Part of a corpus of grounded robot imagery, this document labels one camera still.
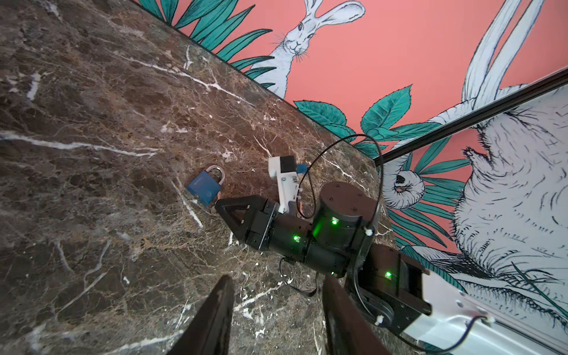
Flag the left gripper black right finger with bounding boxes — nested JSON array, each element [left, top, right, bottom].
[[322, 275, 390, 355]]

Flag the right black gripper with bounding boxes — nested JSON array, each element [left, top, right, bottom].
[[214, 195, 349, 277]]

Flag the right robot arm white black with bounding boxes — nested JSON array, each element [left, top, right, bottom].
[[215, 181, 567, 354]]

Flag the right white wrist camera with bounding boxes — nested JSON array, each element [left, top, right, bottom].
[[268, 155, 307, 217]]

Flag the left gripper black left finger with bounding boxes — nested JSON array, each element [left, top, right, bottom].
[[167, 275, 235, 355]]

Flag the right black frame post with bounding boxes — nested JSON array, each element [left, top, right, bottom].
[[383, 67, 567, 163]]

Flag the blue padlock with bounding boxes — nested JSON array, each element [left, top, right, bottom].
[[186, 165, 226, 206]]

